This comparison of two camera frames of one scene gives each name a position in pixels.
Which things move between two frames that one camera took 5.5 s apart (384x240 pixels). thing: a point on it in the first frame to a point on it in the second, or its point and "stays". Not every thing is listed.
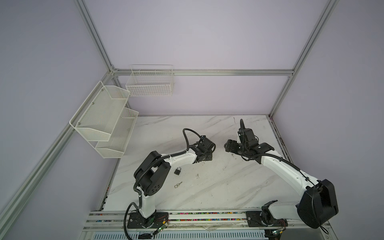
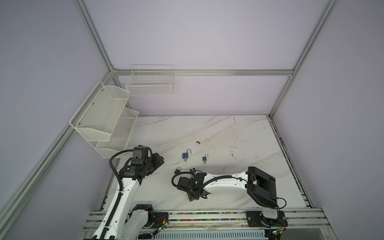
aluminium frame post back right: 329,8 stays
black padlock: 177,171 stays
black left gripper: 210,156 to 157,160
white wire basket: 148,80 stays
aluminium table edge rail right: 284,152 stays
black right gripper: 230,144 to 191,197
